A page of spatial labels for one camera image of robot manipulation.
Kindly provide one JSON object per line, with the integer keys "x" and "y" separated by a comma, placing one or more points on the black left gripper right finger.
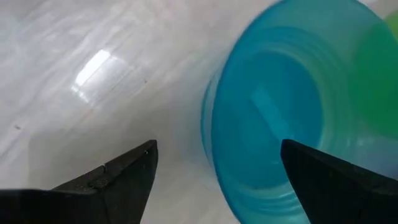
{"x": 342, "y": 193}

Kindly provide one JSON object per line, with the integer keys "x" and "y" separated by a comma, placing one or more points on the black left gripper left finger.
{"x": 118, "y": 193}

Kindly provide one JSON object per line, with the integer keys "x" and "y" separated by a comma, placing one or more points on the small translucent cyan bowl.
{"x": 264, "y": 93}

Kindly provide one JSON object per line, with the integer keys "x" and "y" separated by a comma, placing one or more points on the small translucent green bowl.
{"x": 394, "y": 26}

